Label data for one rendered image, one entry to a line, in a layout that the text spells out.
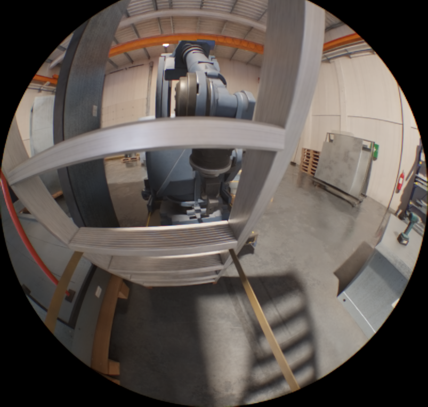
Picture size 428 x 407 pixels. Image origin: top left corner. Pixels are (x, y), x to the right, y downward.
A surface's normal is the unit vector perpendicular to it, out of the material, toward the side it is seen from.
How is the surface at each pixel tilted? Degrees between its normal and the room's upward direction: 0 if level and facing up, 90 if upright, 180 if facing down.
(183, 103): 106
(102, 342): 0
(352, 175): 78
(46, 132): 90
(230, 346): 0
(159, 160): 90
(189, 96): 93
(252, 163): 92
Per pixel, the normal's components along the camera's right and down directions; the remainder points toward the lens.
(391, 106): -0.98, 0.05
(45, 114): 0.98, 0.08
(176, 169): 0.27, 0.38
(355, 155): -0.95, -0.12
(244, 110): 0.25, 0.65
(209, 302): 0.02, -0.92
